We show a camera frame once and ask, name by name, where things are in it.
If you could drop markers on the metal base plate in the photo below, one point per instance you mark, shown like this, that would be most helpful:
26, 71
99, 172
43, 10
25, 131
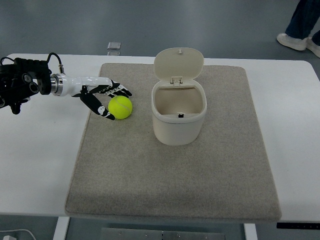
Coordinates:
146, 234

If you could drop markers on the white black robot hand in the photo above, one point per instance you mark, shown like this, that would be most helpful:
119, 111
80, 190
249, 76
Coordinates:
85, 88

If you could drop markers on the white device on floor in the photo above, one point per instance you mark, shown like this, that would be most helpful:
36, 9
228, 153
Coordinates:
13, 234

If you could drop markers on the black table control panel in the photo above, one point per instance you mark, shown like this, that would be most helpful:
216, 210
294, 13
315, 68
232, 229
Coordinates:
298, 225

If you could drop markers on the beige felt mat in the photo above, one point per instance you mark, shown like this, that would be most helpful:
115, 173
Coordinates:
123, 170

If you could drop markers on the cream lidded bin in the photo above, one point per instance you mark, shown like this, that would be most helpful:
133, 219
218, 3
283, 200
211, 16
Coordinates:
178, 101

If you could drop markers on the yellow tennis ball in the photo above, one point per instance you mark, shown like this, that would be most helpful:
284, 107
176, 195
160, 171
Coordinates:
120, 106

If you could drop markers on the white table leg left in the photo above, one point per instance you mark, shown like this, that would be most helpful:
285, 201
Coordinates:
61, 228

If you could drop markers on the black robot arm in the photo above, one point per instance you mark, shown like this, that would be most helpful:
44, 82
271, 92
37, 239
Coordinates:
22, 78

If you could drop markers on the white table leg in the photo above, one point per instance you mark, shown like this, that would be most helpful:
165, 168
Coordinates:
61, 228
250, 231

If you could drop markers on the person legs white shoes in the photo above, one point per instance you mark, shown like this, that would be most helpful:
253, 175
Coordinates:
297, 34

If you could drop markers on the white table leg right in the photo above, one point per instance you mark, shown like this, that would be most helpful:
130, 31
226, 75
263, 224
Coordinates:
250, 231

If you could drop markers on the floor socket plate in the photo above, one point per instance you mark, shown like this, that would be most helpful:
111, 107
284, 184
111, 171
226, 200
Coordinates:
113, 45

